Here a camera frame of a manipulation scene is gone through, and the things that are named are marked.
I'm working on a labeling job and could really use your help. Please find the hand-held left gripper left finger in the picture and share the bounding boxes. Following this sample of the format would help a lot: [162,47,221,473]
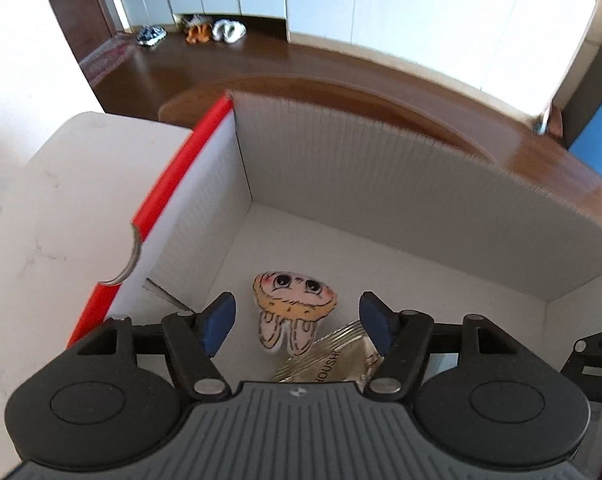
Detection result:
[78,292,238,403]

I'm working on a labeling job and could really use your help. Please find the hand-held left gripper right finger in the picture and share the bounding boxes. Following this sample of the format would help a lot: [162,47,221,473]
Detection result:
[358,291,519,403]

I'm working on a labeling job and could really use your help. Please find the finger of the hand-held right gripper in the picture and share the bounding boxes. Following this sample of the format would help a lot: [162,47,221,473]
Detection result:
[561,327,602,406]

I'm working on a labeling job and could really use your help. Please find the clear plastic snack packet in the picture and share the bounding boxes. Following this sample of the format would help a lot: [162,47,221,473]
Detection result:
[271,320,387,393]

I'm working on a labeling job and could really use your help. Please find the cartoon face plush toy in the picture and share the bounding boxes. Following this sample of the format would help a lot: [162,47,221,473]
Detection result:
[252,270,339,358]

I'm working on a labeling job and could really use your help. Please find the red and white cardboard box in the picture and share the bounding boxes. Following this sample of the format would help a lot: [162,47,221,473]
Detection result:
[66,89,602,396]

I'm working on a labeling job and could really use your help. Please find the blue panel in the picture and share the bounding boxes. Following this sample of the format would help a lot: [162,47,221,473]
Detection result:
[568,77,602,178]

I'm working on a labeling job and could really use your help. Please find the round brown wooden table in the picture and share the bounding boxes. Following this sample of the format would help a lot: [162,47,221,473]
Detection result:
[158,74,499,163]

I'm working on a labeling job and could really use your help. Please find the patterned floor rug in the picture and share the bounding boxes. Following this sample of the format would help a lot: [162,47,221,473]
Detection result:
[78,37,138,86]

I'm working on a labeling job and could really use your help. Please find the orange shoes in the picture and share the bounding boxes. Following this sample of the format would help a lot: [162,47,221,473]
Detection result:
[185,22,213,44]

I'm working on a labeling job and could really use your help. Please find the white shoes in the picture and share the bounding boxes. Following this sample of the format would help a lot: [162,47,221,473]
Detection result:
[212,19,247,43]

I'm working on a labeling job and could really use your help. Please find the dark sneakers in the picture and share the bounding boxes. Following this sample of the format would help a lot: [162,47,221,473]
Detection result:
[136,25,168,47]

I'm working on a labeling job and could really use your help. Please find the brown wooden door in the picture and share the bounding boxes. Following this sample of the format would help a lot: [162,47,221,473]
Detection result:
[37,0,117,61]

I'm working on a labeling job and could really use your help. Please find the white wall cabinets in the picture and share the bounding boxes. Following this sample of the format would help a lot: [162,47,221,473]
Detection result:
[158,0,598,117]

